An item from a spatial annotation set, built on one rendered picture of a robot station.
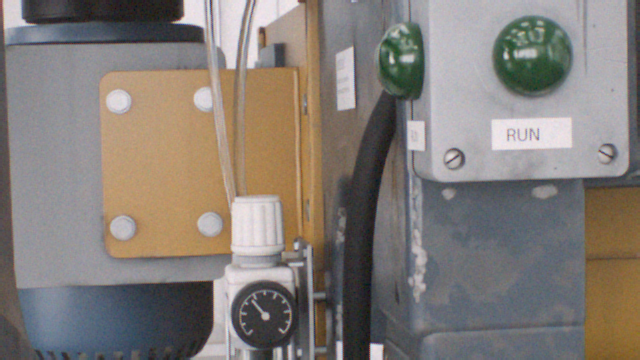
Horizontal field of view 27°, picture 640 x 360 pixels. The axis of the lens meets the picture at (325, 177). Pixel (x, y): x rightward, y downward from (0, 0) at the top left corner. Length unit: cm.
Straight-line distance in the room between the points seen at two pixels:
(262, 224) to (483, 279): 22
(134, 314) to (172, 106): 15
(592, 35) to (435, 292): 12
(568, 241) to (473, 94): 9
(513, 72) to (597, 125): 4
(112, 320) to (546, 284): 46
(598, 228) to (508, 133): 33
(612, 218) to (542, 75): 34
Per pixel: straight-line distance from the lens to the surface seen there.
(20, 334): 53
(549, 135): 50
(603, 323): 88
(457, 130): 49
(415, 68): 49
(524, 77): 48
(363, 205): 54
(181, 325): 97
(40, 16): 98
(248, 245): 74
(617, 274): 88
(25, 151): 91
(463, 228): 54
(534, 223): 54
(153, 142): 90
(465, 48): 49
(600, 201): 81
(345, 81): 67
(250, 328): 73
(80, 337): 95
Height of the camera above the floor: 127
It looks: 3 degrees down
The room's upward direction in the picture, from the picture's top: 1 degrees counter-clockwise
